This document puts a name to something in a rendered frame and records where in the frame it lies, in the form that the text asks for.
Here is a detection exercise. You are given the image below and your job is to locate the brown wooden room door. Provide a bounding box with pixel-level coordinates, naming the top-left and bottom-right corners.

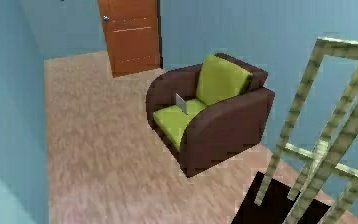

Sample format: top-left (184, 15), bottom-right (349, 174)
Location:
top-left (97, 0), bottom-right (164, 78)

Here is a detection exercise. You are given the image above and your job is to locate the brown armchair with green cushions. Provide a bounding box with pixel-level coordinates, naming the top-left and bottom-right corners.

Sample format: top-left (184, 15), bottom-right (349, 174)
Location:
top-left (145, 52), bottom-right (276, 179)

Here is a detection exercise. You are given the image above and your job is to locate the grey open laptop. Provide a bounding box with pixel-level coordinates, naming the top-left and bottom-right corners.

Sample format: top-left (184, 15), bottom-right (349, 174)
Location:
top-left (175, 92), bottom-right (188, 116)

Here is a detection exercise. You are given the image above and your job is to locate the black floor mat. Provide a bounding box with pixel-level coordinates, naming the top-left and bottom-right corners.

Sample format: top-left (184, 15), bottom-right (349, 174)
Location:
top-left (231, 171), bottom-right (332, 224)

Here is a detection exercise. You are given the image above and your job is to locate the pale wooden frame stand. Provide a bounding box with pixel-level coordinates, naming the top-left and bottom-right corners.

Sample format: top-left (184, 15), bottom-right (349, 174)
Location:
top-left (253, 36), bottom-right (358, 224)

